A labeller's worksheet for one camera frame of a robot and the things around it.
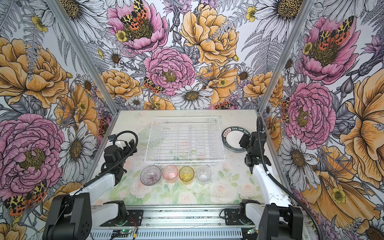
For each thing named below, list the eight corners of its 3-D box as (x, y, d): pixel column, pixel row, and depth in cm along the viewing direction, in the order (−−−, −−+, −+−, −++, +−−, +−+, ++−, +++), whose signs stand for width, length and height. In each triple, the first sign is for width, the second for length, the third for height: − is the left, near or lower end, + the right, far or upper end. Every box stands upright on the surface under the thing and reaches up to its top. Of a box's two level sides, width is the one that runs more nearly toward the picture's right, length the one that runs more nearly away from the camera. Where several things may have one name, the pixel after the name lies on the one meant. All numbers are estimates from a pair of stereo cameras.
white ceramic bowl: (140, 185, 86) (138, 183, 83) (144, 168, 92) (142, 165, 89) (159, 185, 86) (158, 183, 83) (162, 168, 92) (160, 165, 89)
